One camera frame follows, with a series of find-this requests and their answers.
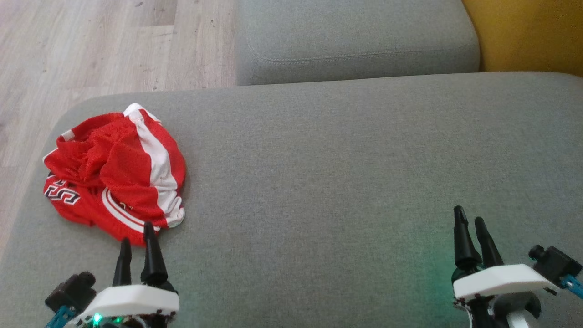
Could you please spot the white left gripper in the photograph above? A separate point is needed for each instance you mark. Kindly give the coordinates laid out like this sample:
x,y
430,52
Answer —
x,y
132,300

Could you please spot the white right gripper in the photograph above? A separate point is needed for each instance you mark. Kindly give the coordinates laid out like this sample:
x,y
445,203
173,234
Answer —
x,y
501,279

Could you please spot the red basketball jersey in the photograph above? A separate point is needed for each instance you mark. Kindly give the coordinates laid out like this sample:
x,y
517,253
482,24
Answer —
x,y
86,207

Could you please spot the red shorts with white stripe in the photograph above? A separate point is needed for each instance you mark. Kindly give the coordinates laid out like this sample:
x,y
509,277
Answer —
x,y
132,168

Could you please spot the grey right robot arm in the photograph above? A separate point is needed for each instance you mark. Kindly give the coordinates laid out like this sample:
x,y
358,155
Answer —
x,y
519,312

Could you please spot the large grey sofa ottoman cushion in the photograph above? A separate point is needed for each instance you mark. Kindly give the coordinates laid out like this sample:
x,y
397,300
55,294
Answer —
x,y
319,182

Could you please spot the wide yellow sofa backrest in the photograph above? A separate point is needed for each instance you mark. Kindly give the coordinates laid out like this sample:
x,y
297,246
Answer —
x,y
533,32

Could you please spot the grey sofa seat cushion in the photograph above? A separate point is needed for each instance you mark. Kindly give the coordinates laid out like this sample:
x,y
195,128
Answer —
x,y
355,36

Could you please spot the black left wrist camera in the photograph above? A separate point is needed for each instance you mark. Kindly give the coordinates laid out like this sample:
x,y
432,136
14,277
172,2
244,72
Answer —
x,y
70,291

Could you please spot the blue left camera bracket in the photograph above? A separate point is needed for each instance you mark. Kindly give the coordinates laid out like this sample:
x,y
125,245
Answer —
x,y
58,317

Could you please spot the blue camera bracket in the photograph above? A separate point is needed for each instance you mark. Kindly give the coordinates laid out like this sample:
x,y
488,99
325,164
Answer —
x,y
573,285
58,317

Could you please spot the blue right camera bracket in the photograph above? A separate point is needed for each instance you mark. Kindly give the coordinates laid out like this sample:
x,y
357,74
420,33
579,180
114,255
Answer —
x,y
573,285

